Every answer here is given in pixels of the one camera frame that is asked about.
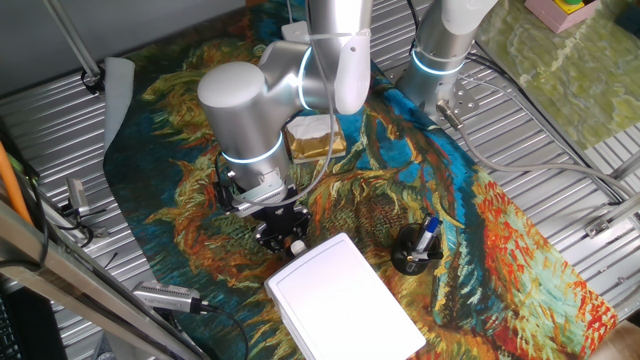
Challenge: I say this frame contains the white power strip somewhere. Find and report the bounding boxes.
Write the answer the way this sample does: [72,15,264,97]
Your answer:
[281,20,310,45]

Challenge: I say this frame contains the black mesh pen holder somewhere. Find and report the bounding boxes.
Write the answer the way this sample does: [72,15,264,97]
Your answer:
[390,222,444,276]

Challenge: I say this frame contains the ribbed silver depth camera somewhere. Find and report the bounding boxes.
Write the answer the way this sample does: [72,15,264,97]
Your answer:
[132,280,202,315]

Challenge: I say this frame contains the black pen with gold tip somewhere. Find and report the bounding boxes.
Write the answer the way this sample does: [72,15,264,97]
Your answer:
[405,249,445,263]

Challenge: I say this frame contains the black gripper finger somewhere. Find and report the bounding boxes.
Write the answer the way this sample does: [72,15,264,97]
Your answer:
[255,232,282,255]
[281,224,311,253]

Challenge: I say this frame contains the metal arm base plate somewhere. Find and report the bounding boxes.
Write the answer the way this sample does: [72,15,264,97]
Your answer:
[384,64,481,124]

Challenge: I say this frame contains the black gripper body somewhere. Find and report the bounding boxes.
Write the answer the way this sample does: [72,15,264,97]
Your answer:
[252,202,312,242]

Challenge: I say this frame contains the green marbled mat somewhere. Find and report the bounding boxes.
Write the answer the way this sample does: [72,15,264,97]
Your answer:
[472,0,640,151]

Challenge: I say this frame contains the black camera cable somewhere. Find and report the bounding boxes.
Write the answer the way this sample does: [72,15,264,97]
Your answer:
[192,298,250,360]

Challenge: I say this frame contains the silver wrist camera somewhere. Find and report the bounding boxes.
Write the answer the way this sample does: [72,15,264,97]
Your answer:
[227,172,291,219]

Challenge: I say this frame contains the grey metal pole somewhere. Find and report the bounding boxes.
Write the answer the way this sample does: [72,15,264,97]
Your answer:
[42,0,106,96]

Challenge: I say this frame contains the aluminium profile rail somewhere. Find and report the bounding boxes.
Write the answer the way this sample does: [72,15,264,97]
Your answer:
[583,192,640,239]

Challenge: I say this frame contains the black base cables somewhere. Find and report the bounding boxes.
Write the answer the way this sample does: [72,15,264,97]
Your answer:
[464,42,624,204]

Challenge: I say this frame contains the grey arm hose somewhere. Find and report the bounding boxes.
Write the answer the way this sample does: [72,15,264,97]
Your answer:
[437,99,636,199]

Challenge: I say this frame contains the sunflower painting cloth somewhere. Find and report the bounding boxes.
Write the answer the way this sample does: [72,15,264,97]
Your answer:
[102,4,620,360]

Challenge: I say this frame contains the black computer device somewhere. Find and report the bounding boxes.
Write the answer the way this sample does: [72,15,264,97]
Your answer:
[0,279,69,360]

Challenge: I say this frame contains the aluminium frame bar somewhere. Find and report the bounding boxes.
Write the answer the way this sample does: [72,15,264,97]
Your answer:
[0,199,211,360]

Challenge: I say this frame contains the pink box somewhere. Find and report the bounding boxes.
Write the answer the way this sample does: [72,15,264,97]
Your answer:
[523,0,601,34]

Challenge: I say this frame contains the grey marker with blue cap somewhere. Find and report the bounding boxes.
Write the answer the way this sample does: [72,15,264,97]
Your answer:
[413,213,442,254]

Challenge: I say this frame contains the white plastic lidded box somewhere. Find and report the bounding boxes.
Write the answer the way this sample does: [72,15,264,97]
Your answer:
[263,232,427,360]

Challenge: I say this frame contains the orange hose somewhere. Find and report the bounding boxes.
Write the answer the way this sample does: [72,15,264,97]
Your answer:
[0,140,34,226]

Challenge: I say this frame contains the gold white tissue pack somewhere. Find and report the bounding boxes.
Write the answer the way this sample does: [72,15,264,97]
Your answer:
[284,113,347,164]

